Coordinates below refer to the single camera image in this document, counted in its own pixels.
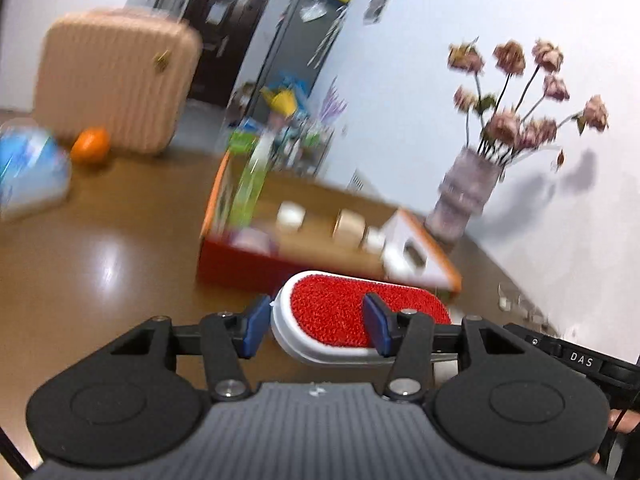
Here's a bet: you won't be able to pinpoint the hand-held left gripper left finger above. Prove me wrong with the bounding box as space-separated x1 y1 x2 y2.
107 294 273 403

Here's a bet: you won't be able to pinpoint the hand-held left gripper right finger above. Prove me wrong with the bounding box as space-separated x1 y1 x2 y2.
362 293 532 404

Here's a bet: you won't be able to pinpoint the red and white lint brush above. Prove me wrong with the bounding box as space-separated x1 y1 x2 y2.
270 270 454 365

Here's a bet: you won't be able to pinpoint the red cardboard box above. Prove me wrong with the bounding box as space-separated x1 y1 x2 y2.
196 150 462 306

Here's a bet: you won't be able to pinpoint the beige small bottle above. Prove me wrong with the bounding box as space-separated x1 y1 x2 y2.
333 209 366 246

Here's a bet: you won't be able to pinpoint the white screw cap jar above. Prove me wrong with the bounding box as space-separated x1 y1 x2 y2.
275 201 306 231

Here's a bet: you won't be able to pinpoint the green spray bottle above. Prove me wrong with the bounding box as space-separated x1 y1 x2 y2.
227 129 274 232

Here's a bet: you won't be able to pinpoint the person's right hand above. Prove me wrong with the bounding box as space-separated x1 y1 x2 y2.
590 406 640 467

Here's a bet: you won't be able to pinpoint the grey textured vase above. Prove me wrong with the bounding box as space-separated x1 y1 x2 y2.
425 147 506 246

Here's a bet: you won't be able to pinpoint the yellow watering can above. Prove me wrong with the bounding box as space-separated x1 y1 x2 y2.
262 87 301 116

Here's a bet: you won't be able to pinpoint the dried pink roses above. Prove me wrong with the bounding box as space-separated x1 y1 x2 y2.
446 37 611 171

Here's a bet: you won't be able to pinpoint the orange fruit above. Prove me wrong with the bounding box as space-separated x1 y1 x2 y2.
69 127 111 164

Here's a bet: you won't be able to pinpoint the blue tissue box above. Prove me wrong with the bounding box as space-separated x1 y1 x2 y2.
0 127 72 221

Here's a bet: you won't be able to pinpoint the grey refrigerator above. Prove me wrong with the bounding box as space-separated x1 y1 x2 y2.
249 0 349 122

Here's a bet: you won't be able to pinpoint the pink ribbed suitcase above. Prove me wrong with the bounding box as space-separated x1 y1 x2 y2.
33 7 204 156

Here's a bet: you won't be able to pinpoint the white folded umbrella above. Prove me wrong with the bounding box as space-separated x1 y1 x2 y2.
307 7 346 69

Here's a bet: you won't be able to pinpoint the dark wooden door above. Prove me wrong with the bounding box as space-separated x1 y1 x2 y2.
184 0 275 109

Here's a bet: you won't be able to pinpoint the wall picture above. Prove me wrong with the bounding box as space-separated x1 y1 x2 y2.
362 0 394 26

